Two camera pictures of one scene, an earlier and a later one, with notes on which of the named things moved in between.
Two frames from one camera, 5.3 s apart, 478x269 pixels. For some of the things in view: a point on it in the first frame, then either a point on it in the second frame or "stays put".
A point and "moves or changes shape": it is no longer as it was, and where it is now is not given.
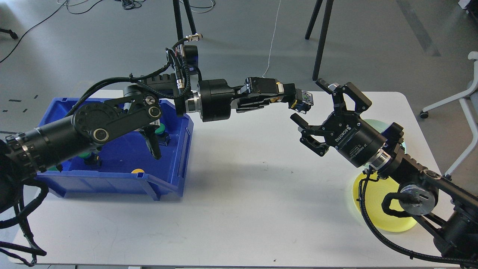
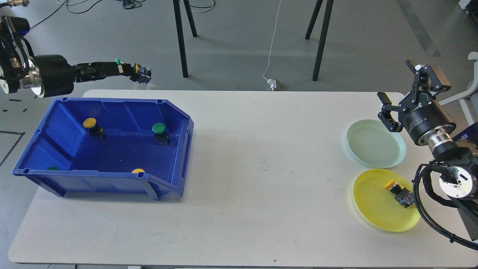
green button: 164,137 stays put
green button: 91,158 to 139,73
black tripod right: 316,71 stays put
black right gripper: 355,140 to 418,111
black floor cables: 130,4 stays put
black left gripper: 216,96 to 58,75
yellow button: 302,106 moves or changes shape
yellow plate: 376,189 stays put
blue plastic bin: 124,165 stays put
